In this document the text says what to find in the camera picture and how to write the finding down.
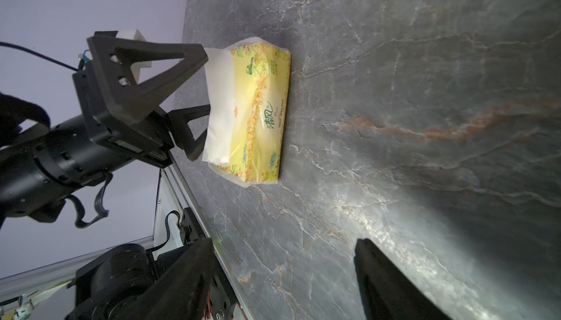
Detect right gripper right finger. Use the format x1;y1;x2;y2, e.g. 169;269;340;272
354;239;449;319

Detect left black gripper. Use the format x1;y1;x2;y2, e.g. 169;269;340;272
72;30;212;170

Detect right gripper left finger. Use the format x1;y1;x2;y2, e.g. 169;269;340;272
109;238;216;319

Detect green tissue pack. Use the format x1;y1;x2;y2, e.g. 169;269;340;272
202;37;292;187

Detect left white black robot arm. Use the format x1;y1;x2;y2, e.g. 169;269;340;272
1;32;210;229

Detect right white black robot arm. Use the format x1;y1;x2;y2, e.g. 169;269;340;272
67;208;448;319

